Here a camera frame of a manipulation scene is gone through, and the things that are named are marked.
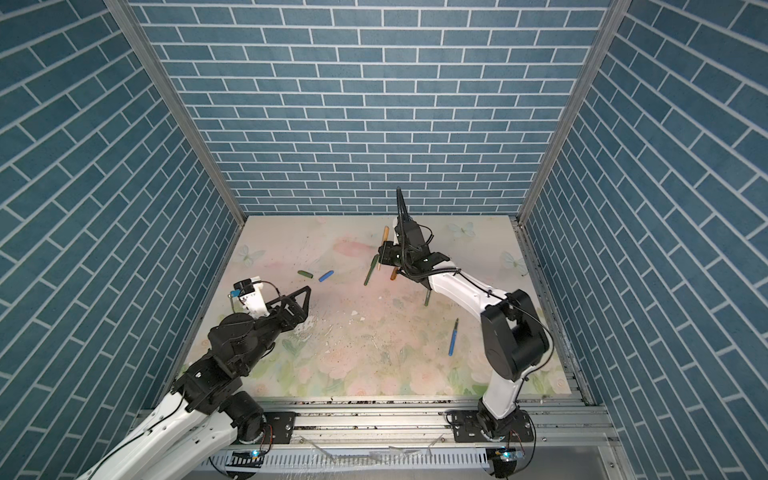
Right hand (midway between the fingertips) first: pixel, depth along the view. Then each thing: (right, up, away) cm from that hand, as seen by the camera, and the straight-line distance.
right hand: (375, 246), depth 88 cm
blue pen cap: (-19, -11, +16) cm, 27 cm away
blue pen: (+23, -28, +1) cm, 36 cm away
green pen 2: (+16, -19, +9) cm, 26 cm away
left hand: (-16, -12, -17) cm, 26 cm away
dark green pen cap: (-26, -10, +17) cm, 32 cm away
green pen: (-3, -8, +17) cm, 19 cm away
